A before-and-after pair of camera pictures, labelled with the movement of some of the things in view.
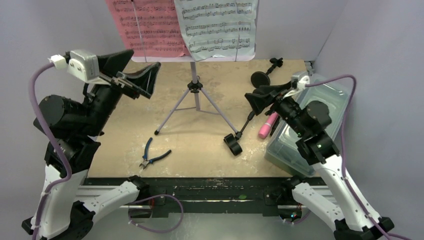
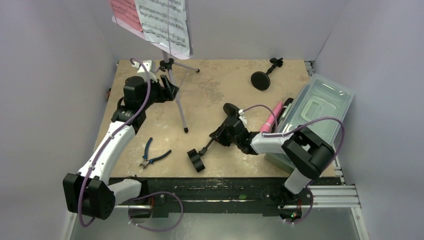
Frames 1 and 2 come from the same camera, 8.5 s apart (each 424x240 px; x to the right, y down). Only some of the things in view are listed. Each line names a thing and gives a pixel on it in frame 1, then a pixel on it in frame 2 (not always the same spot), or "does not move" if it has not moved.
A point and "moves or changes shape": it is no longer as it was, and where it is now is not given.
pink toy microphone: x=265 y=129 does not move
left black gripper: x=143 y=81 -> x=167 y=93
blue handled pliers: x=145 y=161 does not move
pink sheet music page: x=152 y=28 moves or changes shape
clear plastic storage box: x=283 y=148 does not move
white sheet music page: x=221 y=28 -> x=165 y=22
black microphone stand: x=260 y=78 does not move
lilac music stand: x=195 y=85 -> x=167 y=64
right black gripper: x=274 y=100 -> x=223 y=131
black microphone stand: x=232 y=141 moves or changes shape
